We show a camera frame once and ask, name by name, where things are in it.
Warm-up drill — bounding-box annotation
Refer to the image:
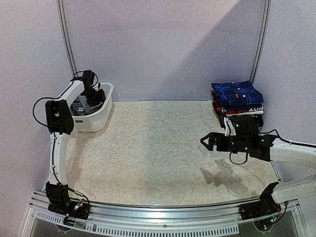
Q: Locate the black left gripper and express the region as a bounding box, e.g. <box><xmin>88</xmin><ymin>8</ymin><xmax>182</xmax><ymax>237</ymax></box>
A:
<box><xmin>83</xmin><ymin>87</ymin><xmax>108</xmax><ymax>106</ymax></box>

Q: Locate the blue plaid shirt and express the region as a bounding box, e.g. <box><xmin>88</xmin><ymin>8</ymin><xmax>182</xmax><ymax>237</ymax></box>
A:
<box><xmin>211</xmin><ymin>80</ymin><xmax>264</xmax><ymax>106</ymax></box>

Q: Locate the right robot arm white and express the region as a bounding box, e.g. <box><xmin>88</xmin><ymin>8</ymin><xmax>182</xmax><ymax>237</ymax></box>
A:
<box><xmin>200</xmin><ymin>116</ymin><xmax>316</xmax><ymax>215</ymax></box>

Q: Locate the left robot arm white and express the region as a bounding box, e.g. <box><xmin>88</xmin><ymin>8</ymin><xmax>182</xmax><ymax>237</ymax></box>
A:
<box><xmin>45</xmin><ymin>70</ymin><xmax>106</xmax><ymax>214</ymax></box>

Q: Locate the white plastic laundry basket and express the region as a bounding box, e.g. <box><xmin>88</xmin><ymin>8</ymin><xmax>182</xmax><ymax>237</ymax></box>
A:
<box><xmin>72</xmin><ymin>82</ymin><xmax>114</xmax><ymax>132</ymax></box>

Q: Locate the grey folded garment in basket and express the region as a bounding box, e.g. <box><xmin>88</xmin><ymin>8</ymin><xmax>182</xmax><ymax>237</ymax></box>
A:
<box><xmin>70</xmin><ymin>96</ymin><xmax>104</xmax><ymax>116</ymax></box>

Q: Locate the red black folded garment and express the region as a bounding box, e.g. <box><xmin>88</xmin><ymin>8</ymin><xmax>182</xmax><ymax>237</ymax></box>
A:
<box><xmin>211</xmin><ymin>91</ymin><xmax>253</xmax><ymax>116</ymax></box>

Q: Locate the white folded garment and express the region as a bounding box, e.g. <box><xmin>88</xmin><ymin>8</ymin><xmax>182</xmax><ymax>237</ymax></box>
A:
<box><xmin>242</xmin><ymin>110</ymin><xmax>264</xmax><ymax>115</ymax></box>

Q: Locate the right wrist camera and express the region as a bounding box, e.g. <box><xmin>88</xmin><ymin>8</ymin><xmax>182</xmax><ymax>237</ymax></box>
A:
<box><xmin>223</xmin><ymin>117</ymin><xmax>235</xmax><ymax>136</ymax></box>

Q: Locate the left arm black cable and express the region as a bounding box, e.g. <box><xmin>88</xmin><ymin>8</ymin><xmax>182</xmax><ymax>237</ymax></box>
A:
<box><xmin>33</xmin><ymin>71</ymin><xmax>99</xmax><ymax>198</ymax></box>

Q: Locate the aluminium front rail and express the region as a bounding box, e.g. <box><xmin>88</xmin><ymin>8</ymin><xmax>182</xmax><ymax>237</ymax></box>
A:
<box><xmin>21</xmin><ymin>191</ymin><xmax>308</xmax><ymax>237</ymax></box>

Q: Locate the left wall aluminium profile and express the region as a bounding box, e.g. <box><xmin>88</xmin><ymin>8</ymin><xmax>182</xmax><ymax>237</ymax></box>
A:
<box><xmin>56</xmin><ymin>0</ymin><xmax>78</xmax><ymax>76</ymax></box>

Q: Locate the wall aluminium profile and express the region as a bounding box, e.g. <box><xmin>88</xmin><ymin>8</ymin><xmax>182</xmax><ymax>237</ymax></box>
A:
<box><xmin>249</xmin><ymin>0</ymin><xmax>271</xmax><ymax>85</ymax></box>
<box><xmin>56</xmin><ymin>0</ymin><xmax>78</xmax><ymax>76</ymax></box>

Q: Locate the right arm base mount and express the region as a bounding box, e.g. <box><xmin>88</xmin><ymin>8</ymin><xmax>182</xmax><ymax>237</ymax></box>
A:
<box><xmin>238</xmin><ymin>182</ymin><xmax>289</xmax><ymax>233</ymax></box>

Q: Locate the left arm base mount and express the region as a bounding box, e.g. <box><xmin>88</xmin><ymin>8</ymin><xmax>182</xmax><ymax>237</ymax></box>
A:
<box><xmin>48</xmin><ymin>199</ymin><xmax>91</xmax><ymax>227</ymax></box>

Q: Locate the right wall aluminium profile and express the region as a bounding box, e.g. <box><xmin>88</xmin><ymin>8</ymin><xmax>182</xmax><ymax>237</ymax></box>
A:
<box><xmin>249</xmin><ymin>0</ymin><xmax>271</xmax><ymax>85</ymax></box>

